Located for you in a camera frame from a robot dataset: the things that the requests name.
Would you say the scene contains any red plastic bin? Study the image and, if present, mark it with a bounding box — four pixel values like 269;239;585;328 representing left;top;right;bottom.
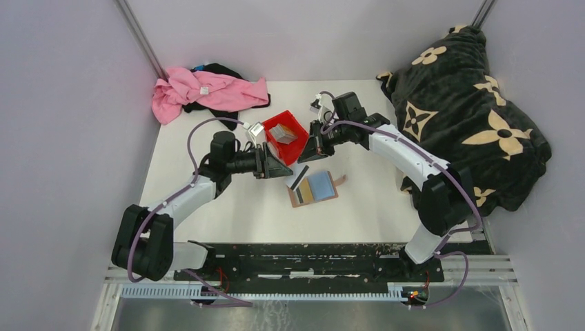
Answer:
262;110;309;166

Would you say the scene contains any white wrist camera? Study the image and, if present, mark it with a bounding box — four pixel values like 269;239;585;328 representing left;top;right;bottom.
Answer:
242;121;266;146
310;93;324;114

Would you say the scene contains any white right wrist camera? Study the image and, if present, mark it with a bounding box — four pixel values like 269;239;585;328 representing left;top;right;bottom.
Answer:
310;93;324;114

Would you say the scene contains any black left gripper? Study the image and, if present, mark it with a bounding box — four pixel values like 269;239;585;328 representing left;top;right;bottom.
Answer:
227;142;293;180

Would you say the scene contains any tan leather card holder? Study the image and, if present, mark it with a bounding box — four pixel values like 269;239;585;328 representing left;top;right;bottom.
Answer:
288;171;347;208

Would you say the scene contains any pink cloth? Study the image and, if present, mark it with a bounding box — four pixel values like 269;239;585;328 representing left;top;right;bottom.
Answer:
151;66;270;126

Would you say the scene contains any stack of credit cards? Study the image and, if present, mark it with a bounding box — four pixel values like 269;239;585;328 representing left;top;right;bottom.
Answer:
268;123;297;145

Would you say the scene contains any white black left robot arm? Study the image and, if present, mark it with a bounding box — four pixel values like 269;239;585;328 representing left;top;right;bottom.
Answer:
111;131;293;282

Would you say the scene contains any black floral blanket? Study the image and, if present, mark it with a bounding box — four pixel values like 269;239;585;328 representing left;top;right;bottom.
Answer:
377;26;552;217

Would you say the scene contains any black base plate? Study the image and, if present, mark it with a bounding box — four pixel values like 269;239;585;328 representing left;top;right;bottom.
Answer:
196;243;445;282

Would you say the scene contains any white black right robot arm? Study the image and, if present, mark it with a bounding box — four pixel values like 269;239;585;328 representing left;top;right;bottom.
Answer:
298;91;482;281

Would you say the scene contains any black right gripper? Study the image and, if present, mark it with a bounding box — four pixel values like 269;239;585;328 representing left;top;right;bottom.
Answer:
297;119;350;163

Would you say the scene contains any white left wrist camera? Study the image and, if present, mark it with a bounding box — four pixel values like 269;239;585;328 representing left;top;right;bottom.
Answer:
242;121;266;146

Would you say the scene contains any aluminium rail frame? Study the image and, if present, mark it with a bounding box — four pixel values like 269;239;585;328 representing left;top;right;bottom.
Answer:
90;255;528;330

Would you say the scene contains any black garment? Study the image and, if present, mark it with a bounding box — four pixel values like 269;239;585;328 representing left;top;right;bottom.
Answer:
183;63;271;119

